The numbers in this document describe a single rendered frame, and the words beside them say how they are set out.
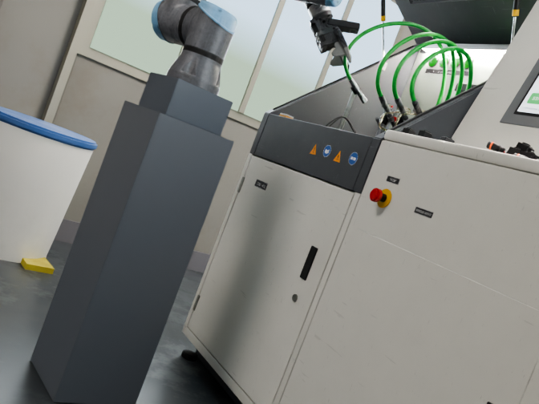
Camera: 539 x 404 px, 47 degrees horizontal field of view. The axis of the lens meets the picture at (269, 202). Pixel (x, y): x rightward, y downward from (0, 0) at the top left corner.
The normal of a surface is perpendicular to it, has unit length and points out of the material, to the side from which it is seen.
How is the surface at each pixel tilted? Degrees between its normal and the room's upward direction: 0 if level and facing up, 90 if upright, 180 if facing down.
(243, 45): 90
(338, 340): 90
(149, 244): 90
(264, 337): 90
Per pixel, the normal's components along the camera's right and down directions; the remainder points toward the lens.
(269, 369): -0.81, -0.28
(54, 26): 0.55, 0.26
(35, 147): 0.33, 0.25
